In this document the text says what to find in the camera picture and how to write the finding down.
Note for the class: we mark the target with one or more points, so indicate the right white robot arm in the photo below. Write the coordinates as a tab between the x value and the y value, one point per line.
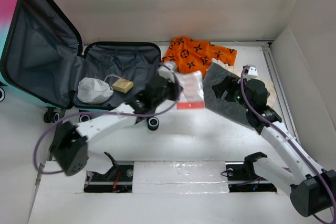
310	187

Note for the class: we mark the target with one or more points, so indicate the grey plush blanket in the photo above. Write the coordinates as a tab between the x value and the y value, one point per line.
225	103

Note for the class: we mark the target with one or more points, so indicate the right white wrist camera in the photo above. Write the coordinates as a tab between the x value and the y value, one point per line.
250	72

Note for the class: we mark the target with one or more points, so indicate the yellow small box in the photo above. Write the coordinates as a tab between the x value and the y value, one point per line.
123	85

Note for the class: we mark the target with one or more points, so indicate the aluminium frame rail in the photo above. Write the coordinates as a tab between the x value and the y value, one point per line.
281	101

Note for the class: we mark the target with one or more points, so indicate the clear red zip bag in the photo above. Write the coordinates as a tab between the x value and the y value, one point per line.
192	96

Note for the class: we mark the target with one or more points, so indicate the white face mask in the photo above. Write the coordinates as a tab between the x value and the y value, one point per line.
95	91

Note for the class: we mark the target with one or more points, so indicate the white foam cover plate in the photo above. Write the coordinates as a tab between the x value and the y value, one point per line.
198	177

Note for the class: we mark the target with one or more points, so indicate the orange patterned plush blanket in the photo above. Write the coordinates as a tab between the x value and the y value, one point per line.
191	55

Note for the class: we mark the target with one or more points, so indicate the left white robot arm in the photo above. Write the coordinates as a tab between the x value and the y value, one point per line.
71	148

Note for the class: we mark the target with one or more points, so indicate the teal pink suitcase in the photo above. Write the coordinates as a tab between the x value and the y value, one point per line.
43	58

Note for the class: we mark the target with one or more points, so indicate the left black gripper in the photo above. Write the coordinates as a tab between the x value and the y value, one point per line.
176	89

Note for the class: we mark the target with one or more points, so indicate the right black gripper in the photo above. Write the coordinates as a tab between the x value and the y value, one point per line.
229	84

